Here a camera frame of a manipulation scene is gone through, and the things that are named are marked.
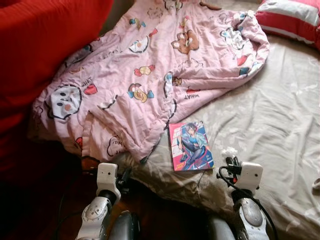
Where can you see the long red cushion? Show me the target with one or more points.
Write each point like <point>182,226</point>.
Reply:
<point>45,40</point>

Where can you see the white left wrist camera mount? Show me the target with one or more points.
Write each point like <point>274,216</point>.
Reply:
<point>107,175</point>

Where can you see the grey left robot leg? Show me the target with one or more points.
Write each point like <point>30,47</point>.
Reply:
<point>125,227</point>

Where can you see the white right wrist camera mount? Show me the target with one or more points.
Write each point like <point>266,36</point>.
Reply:
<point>251,176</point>

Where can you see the grey right robot leg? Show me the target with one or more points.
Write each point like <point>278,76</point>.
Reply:
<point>222,231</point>

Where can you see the anime cover book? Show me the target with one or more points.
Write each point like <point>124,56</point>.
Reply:
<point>190,145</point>

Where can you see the grey robot leg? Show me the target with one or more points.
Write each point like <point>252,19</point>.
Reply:
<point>222,231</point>
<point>125,227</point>

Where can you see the red white blue bolster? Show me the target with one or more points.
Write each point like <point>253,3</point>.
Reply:
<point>290,20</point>

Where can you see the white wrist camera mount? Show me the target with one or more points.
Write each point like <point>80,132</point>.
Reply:
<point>251,176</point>
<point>107,175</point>

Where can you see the pink cartoon print quilt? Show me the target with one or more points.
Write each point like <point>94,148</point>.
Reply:
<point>150,60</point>

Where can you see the beige floral bed sheet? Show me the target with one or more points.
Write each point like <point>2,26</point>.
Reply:
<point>260,115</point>

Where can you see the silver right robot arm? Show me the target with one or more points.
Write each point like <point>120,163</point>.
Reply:
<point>252,217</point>

